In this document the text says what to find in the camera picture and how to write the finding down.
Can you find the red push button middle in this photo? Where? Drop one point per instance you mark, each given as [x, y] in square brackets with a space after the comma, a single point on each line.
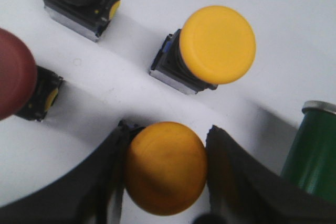
[27, 90]

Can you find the aluminium conveyor frame rail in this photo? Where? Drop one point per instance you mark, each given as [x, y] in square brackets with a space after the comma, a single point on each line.
[319, 105]

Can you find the green conveyor belt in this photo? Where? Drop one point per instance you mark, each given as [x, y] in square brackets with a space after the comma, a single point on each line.
[310, 164]

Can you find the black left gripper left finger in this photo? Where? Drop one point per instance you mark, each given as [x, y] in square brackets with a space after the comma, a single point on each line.
[92, 192]

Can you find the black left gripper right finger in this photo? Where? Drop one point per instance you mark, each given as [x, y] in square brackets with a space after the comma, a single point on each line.
[242, 190]

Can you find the yellow push button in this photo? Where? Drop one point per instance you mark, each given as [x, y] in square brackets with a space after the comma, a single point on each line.
[165, 168]
[215, 46]

